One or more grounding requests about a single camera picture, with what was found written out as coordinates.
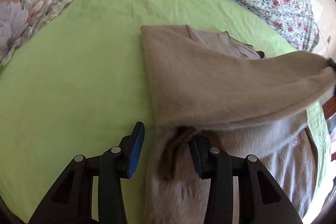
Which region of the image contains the pastel floral ruffled pillow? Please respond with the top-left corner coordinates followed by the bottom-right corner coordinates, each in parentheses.
top-left (0, 0), bottom-right (87, 65)

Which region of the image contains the dark wooden furniture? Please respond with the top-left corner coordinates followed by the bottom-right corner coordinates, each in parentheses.
top-left (323, 97), bottom-right (336, 161)

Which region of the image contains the beige knit sweater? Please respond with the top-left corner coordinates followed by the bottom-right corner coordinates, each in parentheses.
top-left (140, 25), bottom-right (336, 224)

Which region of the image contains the green bed sheet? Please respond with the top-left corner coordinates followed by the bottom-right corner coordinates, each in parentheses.
top-left (0, 0), bottom-right (331, 224)

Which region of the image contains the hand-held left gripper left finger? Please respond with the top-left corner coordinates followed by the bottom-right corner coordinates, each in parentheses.
top-left (28, 122), bottom-right (145, 224)

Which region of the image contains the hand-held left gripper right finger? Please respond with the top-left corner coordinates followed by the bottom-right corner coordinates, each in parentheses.
top-left (188, 135), bottom-right (305, 224)

